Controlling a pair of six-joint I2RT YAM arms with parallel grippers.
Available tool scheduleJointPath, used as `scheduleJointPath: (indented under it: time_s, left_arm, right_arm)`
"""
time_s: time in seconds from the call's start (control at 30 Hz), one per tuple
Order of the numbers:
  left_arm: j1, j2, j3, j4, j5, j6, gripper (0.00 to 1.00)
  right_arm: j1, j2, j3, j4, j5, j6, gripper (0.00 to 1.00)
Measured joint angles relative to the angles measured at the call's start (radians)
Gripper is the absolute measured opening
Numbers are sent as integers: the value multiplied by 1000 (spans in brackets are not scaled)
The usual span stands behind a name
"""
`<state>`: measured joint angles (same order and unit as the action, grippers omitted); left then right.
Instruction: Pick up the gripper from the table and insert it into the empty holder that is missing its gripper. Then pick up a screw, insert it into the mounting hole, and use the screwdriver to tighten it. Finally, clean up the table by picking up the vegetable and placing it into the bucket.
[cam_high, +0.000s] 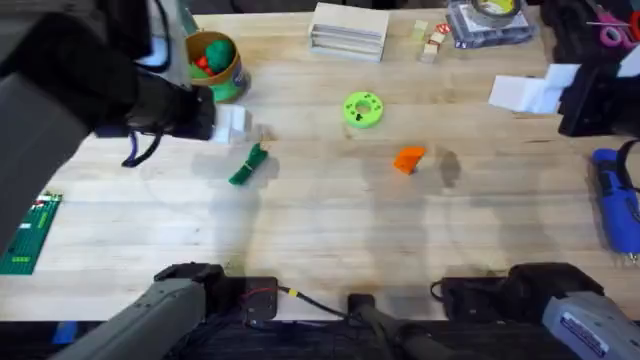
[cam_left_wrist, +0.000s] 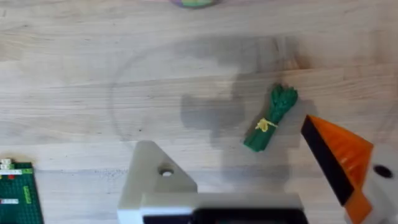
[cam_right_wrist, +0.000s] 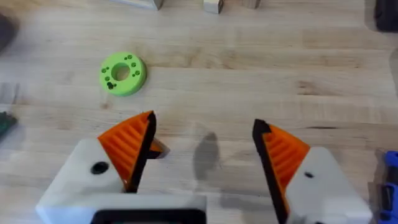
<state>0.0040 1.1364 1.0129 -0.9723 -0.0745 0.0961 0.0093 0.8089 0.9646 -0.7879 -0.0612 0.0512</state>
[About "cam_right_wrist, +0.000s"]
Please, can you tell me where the green board with blocks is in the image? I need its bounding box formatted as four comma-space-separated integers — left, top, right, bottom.
0, 111, 19, 138

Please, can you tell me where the green disc with holes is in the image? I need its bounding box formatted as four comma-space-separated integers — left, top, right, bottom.
99, 52, 147, 97

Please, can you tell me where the blue electric screwdriver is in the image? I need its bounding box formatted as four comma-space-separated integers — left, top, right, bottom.
376, 150, 398, 224

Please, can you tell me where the pale flat box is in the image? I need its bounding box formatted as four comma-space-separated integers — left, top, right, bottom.
108, 0, 165, 11

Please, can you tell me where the pale wooden block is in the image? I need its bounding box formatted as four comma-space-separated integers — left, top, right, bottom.
203, 0, 225, 15

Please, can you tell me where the white orange right gripper right finger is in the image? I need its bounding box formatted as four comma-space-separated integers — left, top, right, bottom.
252, 119, 374, 224

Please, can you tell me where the black object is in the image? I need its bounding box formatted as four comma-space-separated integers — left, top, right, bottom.
374, 0, 398, 32

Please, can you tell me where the white orange right gripper left finger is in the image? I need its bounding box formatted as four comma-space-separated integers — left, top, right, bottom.
35, 110, 157, 224

